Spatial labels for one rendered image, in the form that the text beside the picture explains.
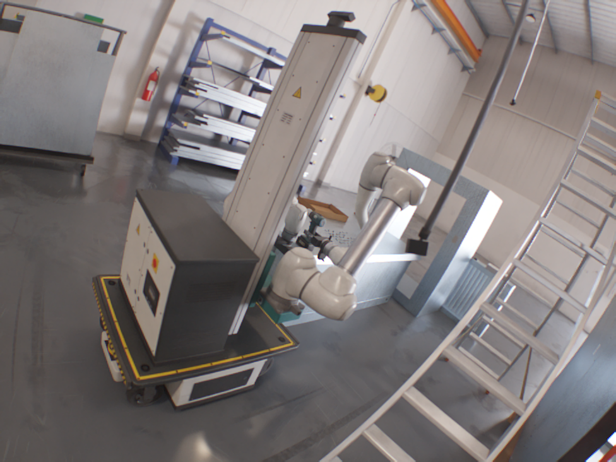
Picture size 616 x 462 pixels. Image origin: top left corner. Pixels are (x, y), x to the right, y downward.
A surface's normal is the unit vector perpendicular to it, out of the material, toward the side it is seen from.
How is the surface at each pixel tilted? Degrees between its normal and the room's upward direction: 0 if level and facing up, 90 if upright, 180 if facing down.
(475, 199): 90
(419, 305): 90
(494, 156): 90
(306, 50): 90
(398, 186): 69
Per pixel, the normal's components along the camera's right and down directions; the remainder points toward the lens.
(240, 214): -0.66, -0.05
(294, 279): -0.40, 0.01
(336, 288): -0.16, -0.34
